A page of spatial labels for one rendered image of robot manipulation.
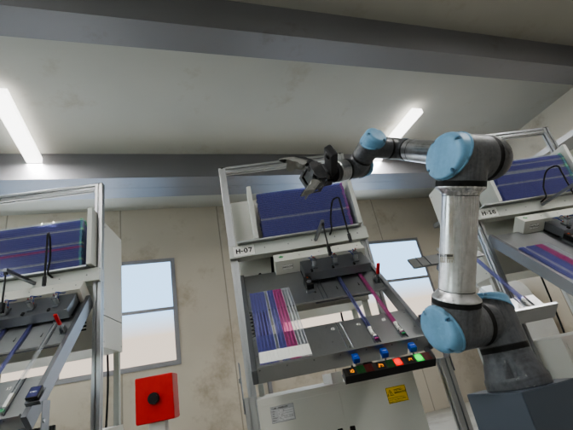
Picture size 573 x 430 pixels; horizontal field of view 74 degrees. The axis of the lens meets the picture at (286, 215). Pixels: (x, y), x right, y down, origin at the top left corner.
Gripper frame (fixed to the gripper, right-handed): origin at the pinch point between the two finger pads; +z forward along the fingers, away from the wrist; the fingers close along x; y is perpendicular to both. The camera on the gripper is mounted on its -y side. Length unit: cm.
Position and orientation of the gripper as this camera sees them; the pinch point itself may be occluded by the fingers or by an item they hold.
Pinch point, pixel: (289, 176)
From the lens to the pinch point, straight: 118.5
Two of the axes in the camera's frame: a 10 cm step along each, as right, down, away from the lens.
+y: -3.3, 5.8, 7.4
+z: -8.3, 2.0, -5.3
